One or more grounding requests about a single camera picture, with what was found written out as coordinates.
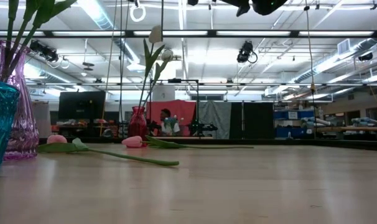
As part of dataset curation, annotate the pink artificial tulip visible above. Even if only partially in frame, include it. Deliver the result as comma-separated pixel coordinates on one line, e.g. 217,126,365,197
121,134,254,149
37,134,180,167

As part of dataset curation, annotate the purple ribbed glass vase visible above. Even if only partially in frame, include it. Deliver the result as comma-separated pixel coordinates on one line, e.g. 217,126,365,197
0,39,40,161

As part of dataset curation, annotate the red glass vase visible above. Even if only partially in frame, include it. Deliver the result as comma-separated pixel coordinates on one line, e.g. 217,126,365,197
128,106,149,138

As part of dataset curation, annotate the teal glass vase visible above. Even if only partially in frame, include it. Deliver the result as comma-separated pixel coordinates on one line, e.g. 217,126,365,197
0,63,21,168

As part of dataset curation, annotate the black bar with light strips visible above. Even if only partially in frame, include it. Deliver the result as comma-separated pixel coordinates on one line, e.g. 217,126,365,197
0,29,377,39

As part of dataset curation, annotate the grey curtain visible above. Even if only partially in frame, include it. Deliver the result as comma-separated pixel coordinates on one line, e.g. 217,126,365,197
202,101,233,140

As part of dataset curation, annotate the red cloth backdrop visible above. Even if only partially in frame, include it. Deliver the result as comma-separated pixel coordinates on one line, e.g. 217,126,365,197
146,99,198,138

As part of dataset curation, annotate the black partition panel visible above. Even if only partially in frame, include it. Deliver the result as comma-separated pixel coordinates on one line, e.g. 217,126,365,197
231,101,275,140

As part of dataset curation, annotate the blue storage shelf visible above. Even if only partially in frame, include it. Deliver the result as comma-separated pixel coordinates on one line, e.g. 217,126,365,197
273,109,316,139

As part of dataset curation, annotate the person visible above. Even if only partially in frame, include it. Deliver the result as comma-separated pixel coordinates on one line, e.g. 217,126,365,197
159,108,181,137

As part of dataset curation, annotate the white and blue equipment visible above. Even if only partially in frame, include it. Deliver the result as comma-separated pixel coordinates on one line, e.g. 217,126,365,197
300,116,332,127
351,117,377,127

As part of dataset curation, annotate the long wooden workbench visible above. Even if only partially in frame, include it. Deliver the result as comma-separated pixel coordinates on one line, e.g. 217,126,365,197
314,126,377,141

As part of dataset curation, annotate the black monitor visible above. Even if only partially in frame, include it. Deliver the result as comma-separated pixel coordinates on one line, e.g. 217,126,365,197
58,90,106,120

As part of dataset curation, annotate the black camera with cable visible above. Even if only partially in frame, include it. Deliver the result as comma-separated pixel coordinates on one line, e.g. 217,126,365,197
236,40,259,65

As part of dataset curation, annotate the white hanging ring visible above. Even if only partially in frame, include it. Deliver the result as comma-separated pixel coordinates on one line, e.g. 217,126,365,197
129,3,147,23

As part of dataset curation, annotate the silver ceiling air duct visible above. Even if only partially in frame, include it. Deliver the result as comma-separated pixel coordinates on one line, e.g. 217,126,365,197
292,37,377,85
78,0,152,72

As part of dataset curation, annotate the hanging black cable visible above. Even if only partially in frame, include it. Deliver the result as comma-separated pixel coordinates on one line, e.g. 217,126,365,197
118,0,124,124

